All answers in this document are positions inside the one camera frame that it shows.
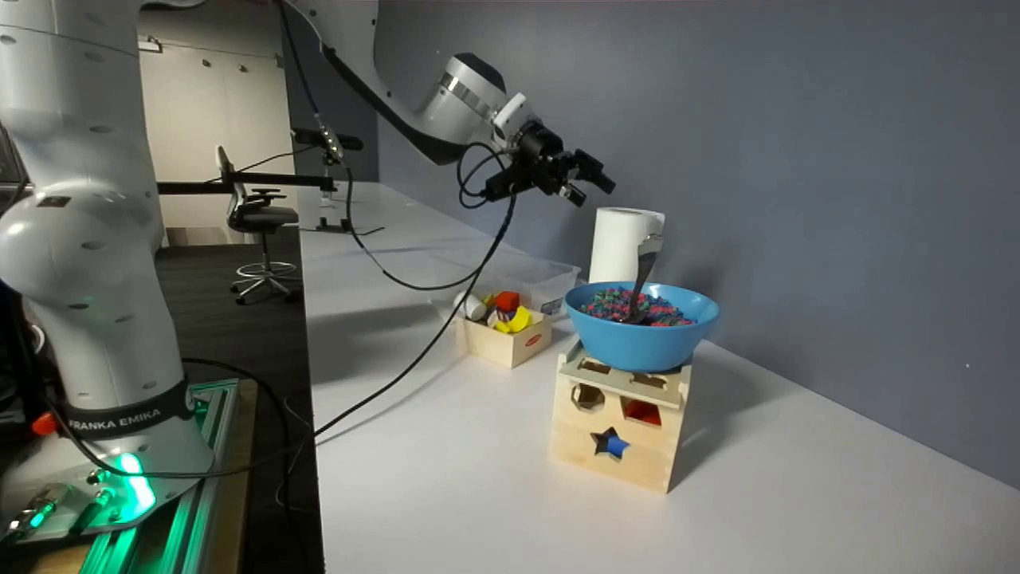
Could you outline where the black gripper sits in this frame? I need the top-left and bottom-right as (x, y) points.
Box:
(506, 122), (616, 208)

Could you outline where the white paper towel roll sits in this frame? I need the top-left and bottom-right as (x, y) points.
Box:
(589, 208), (666, 281)

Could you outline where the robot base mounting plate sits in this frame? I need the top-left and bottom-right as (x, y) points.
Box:
(0, 378), (257, 574)

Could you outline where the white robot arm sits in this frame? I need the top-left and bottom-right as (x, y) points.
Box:
(0, 0), (611, 497)

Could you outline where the clear plastic container box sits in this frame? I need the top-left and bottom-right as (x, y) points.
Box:
(431, 250), (579, 316)

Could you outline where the wooden shape sorter box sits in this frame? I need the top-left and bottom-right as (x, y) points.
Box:
(552, 343), (691, 495)

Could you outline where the metal spoon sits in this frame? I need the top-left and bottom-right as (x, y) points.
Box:
(627, 276), (646, 321)

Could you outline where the blue bowl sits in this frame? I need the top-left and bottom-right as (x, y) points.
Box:
(565, 281), (720, 369)

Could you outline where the small cup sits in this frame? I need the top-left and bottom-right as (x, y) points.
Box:
(461, 297), (487, 321)

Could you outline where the wooden tray with blocks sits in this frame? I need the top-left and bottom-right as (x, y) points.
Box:
(457, 289), (552, 369)

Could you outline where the black office chair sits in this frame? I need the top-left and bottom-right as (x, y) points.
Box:
(216, 148), (296, 305)

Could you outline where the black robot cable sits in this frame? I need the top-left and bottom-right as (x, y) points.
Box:
(275, 0), (522, 449)

